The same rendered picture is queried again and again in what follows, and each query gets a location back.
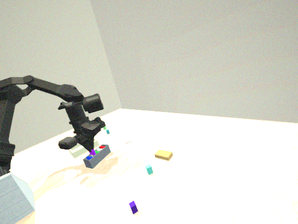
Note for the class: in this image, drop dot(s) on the pale yellow flat block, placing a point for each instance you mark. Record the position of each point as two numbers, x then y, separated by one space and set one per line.
164 155

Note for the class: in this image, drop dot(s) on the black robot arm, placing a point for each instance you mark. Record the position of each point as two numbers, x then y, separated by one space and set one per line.
11 94

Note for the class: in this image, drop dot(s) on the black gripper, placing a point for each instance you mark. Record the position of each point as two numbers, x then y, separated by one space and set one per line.
86 141

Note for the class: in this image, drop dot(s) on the small turquoise block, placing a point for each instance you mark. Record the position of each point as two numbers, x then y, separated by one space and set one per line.
149 169

